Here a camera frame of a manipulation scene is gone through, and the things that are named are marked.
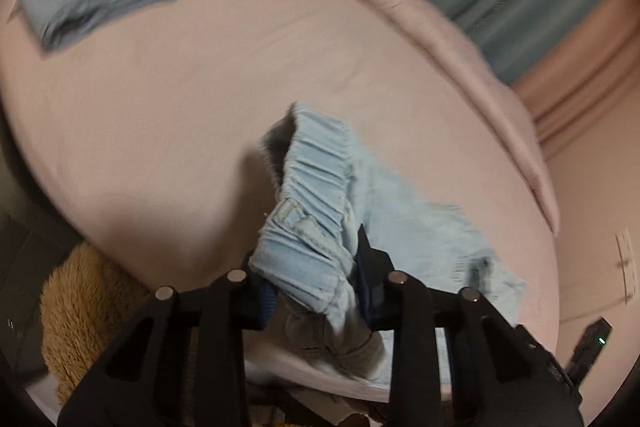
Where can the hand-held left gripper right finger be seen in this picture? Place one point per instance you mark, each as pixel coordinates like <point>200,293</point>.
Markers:
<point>367,287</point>

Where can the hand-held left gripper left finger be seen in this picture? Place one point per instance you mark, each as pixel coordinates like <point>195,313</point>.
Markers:
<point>235,307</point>

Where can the light blue denim shorts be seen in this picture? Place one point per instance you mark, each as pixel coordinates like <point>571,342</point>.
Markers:
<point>320,187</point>

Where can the tan fluffy rug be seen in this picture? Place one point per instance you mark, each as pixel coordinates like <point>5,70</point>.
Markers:
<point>85,307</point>

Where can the bed with pink sheet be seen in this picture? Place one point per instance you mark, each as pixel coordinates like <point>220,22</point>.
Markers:
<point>200,107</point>

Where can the pink duvet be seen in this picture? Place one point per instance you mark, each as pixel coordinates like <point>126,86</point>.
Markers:
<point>450,57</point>

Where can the pink curtain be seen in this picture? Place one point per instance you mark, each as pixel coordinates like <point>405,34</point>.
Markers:
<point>580,92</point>

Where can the white wall socket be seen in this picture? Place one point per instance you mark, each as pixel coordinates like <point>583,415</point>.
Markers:
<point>626,267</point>

